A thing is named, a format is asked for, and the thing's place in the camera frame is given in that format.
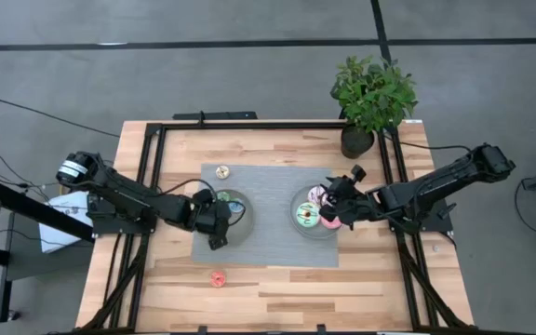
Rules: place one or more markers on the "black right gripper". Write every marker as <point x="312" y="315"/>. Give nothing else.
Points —
<point x="352" y="205"/>

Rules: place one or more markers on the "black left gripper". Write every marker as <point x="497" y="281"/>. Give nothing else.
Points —
<point x="210" y="216"/>

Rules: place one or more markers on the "large purple frosted donut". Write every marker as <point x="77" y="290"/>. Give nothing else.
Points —
<point x="312" y="191"/>

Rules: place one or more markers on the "small green sprinkled donut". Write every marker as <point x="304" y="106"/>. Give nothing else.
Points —
<point x="223" y="195"/>

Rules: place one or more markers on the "large pink frosted donut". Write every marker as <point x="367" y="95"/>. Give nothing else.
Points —
<point x="330" y="225"/>

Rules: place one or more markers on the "small blue donut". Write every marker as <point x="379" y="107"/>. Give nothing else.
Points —
<point x="236" y="207"/>

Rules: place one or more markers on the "large mint frosted donut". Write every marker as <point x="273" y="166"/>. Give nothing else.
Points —
<point x="301" y="216"/>

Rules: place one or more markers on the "small red donut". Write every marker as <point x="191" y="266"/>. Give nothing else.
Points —
<point x="214" y="279"/>

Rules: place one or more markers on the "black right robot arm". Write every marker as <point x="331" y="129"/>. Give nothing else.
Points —
<point x="435" y="186"/>

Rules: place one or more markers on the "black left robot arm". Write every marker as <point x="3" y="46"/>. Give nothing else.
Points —
<point x="124" y="195"/>

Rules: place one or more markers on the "olive green round plate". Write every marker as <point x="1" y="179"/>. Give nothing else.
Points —
<point x="245" y="228"/>

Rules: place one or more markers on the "grey-blue round plate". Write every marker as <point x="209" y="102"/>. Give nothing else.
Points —
<point x="314" y="232"/>

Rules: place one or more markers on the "small cream donut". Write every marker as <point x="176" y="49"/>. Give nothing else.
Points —
<point x="219" y="172"/>

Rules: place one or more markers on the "black plant pot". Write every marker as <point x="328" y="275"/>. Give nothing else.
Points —
<point x="356" y="142"/>

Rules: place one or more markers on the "grey woven placemat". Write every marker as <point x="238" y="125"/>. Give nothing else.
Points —
<point x="272" y="232"/>

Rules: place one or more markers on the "green leafy plant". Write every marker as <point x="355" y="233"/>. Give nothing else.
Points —
<point x="372" y="93"/>

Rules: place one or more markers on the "white paper sheet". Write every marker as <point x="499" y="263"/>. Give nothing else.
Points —
<point x="63" y="223"/>

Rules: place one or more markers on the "black desk beam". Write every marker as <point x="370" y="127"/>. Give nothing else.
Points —
<point x="26" y="207"/>

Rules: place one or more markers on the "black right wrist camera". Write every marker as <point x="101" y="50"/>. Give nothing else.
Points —
<point x="357" y="174"/>

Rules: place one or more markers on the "black aluminium table frame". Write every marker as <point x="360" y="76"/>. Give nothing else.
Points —
<point x="249" y="126"/>

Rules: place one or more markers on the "black camera bar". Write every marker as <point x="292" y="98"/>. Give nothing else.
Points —
<point x="221" y="116"/>

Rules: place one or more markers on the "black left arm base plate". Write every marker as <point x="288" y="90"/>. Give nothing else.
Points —
<point x="105" y="225"/>

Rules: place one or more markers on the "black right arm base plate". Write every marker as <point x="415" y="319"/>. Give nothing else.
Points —
<point x="440" y="218"/>

